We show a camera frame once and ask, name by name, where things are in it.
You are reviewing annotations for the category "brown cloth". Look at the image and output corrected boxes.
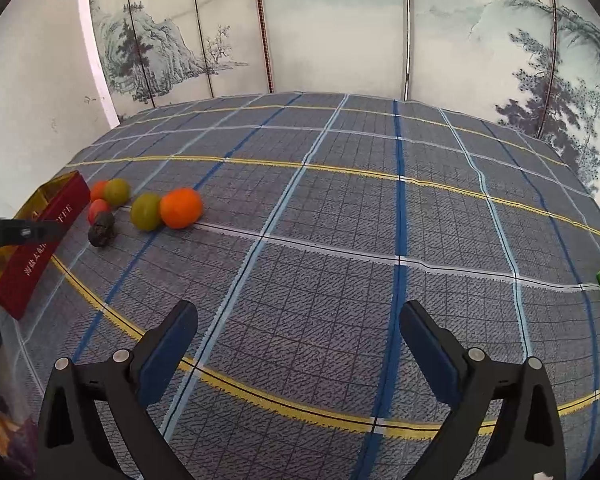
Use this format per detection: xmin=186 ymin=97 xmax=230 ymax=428
xmin=0 ymin=407 xmax=39 ymax=476

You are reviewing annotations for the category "small green round fruit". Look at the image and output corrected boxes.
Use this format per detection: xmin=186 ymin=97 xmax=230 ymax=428
xmin=103 ymin=178 xmax=131 ymax=206

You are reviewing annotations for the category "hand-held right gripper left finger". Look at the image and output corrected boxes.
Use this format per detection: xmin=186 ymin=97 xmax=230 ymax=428
xmin=36 ymin=300 xmax=199 ymax=480

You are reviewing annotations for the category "dark wrinkled fruit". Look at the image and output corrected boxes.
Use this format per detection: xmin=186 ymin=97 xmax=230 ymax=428
xmin=88 ymin=211 xmax=116 ymax=248

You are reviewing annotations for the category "large orange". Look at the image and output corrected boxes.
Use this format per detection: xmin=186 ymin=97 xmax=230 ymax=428
xmin=159 ymin=187 xmax=204 ymax=230

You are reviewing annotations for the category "plaid grey blue blanket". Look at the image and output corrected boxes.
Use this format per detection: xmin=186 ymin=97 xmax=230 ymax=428
xmin=0 ymin=91 xmax=600 ymax=480

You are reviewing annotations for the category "landscape painted folding screen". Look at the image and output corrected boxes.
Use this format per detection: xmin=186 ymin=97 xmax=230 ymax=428
xmin=87 ymin=0 xmax=600 ymax=196

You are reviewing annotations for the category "red round fruit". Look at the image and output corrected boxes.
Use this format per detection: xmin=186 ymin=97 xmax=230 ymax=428
xmin=88 ymin=199 xmax=112 ymax=223

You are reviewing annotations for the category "large green round fruit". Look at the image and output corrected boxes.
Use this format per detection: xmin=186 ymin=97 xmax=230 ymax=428
xmin=130 ymin=193 xmax=163 ymax=232

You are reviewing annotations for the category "red cardboard box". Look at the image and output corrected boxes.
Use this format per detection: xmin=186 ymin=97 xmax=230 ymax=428
xmin=0 ymin=170 xmax=91 ymax=321

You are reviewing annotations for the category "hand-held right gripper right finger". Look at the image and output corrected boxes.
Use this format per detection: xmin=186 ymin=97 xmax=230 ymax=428
xmin=399 ymin=300 xmax=567 ymax=480

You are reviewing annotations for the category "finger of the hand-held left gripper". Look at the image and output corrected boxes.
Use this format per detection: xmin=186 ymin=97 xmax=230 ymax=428
xmin=0 ymin=217 xmax=67 ymax=251

